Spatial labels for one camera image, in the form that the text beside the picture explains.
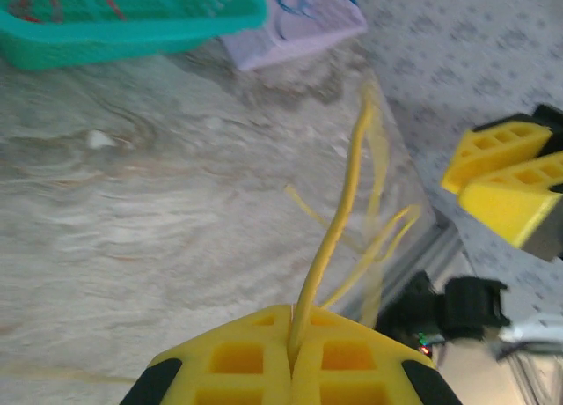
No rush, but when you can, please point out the lavender perforated plastic basket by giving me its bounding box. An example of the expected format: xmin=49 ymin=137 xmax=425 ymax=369
xmin=219 ymin=0 xmax=369 ymax=71

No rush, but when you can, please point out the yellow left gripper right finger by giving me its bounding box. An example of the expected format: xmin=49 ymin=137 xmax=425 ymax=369
xmin=289 ymin=306 xmax=464 ymax=405

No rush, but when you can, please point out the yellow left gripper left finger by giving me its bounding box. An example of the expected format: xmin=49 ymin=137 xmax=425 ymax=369
xmin=118 ymin=305 xmax=295 ymax=405

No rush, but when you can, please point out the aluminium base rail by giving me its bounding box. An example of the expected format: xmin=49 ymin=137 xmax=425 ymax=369
xmin=338 ymin=215 xmax=470 ymax=327

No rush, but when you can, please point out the yellow thin cable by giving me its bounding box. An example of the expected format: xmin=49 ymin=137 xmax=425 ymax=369
xmin=283 ymin=183 xmax=366 ymax=254
xmin=320 ymin=204 xmax=423 ymax=312
xmin=288 ymin=81 xmax=384 ymax=357

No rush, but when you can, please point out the brown thin cable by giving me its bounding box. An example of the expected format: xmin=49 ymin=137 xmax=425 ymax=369
xmin=91 ymin=0 xmax=129 ymax=22

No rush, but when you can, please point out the small circuit board with LEDs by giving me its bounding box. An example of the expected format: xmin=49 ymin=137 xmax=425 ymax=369
xmin=415 ymin=332 xmax=435 ymax=357

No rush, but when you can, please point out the teal perforated plastic basket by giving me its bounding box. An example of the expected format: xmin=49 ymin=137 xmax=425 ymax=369
xmin=0 ymin=0 xmax=269 ymax=71

